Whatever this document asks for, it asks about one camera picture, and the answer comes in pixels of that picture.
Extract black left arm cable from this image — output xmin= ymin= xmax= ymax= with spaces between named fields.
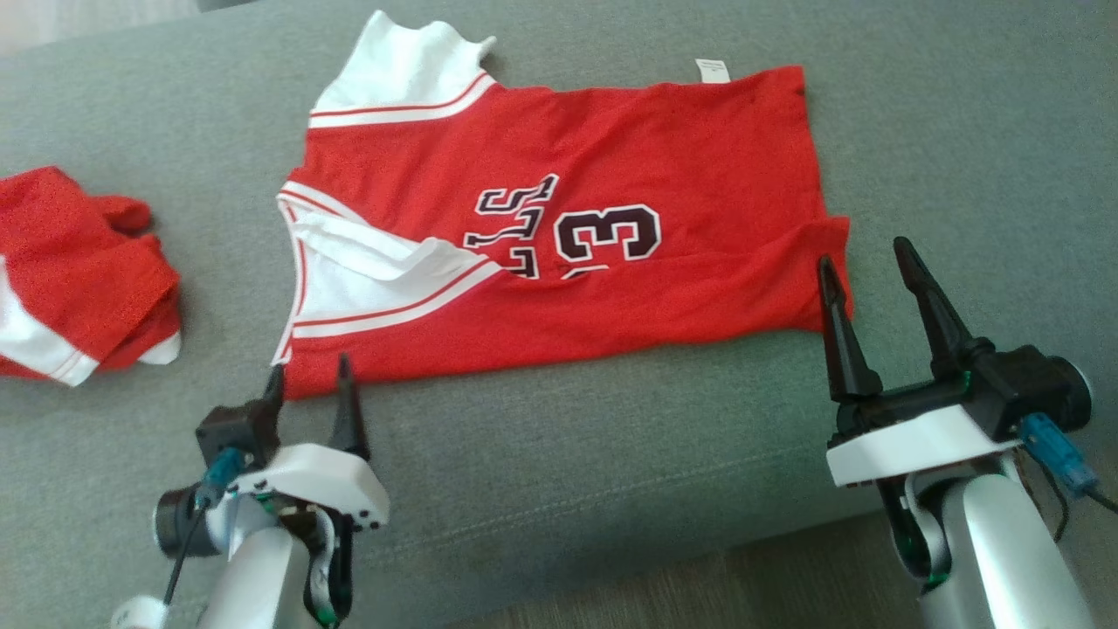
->
xmin=162 ymin=446 xmax=247 ymax=608

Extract red basketball jersey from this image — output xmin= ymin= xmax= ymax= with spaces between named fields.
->
xmin=271 ymin=10 xmax=852 ymax=401

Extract red shorts with white stripe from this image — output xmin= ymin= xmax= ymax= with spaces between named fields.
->
xmin=0 ymin=166 xmax=183 ymax=387

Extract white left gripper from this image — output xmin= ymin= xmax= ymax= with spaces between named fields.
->
xmin=227 ymin=352 xmax=391 ymax=529

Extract white left cable tag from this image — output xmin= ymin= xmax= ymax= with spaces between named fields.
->
xmin=111 ymin=594 xmax=169 ymax=629

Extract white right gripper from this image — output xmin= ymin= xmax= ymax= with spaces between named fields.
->
xmin=817 ymin=236 xmax=1020 ymax=488

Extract grey fabric sofa seat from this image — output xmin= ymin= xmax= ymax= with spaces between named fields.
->
xmin=0 ymin=0 xmax=1118 ymax=629

